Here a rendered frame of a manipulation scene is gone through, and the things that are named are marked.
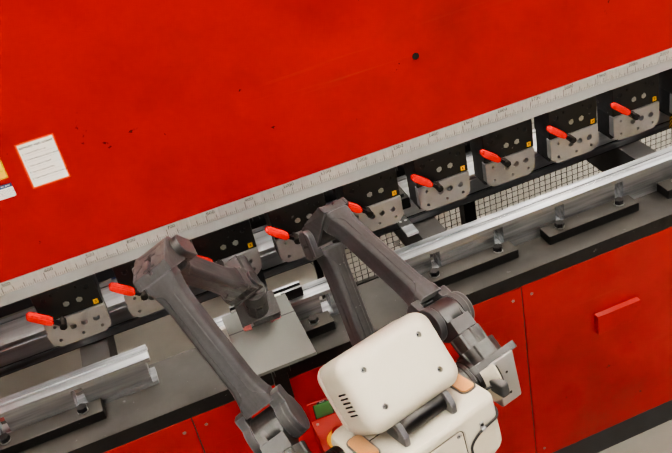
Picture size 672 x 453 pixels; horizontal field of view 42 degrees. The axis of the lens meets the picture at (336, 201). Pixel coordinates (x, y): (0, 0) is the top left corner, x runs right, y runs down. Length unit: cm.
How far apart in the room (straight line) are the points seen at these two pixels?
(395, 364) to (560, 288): 111
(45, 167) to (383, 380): 92
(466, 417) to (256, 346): 75
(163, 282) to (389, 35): 85
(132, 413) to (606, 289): 139
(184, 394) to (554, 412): 120
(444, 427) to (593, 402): 142
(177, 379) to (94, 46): 94
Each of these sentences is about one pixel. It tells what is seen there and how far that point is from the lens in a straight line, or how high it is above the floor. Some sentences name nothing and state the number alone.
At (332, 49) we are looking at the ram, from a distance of 205.
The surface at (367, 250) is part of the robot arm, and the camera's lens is 187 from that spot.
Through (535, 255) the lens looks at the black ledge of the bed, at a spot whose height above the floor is 88.
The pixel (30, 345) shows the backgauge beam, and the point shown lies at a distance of 260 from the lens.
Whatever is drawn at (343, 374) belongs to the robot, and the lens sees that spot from 153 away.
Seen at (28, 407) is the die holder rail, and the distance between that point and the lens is 240.
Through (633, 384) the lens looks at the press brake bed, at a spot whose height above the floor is 25.
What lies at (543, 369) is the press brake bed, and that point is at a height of 48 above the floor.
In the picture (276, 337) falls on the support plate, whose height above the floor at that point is 100.
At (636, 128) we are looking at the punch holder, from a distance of 260.
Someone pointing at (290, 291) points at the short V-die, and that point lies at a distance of 235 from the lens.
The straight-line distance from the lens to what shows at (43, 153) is 201.
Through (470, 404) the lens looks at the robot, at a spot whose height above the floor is 124.
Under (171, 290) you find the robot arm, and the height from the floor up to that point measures 151.
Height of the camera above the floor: 242
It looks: 32 degrees down
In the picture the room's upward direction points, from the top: 13 degrees counter-clockwise
